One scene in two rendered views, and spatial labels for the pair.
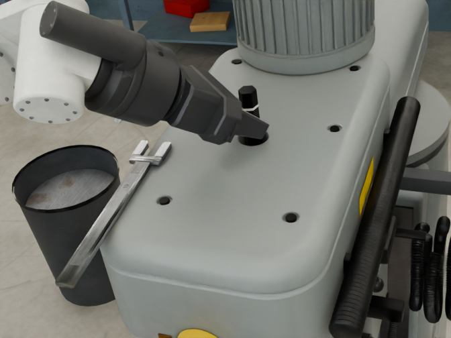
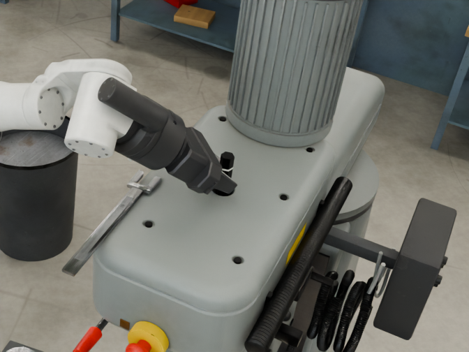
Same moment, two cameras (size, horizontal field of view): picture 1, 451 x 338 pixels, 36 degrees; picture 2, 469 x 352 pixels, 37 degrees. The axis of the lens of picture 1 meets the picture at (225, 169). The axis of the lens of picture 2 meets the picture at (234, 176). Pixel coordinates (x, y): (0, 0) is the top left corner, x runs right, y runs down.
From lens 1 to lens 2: 0.30 m
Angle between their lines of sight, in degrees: 6
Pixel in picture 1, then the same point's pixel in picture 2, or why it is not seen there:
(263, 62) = (243, 127)
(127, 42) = (156, 115)
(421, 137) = (350, 200)
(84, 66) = (121, 123)
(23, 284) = not seen: outside the picture
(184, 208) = (162, 233)
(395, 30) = (351, 112)
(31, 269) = not seen: outside the picture
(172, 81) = (178, 144)
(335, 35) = (301, 123)
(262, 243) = (213, 275)
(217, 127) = (200, 182)
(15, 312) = not seen: outside the picture
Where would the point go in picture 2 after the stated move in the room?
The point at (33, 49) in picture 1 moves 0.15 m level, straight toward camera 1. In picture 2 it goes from (88, 104) to (105, 177)
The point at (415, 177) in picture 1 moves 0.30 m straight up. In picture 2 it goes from (336, 236) to (371, 115)
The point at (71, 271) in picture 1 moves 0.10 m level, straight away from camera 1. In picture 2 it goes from (75, 264) to (63, 215)
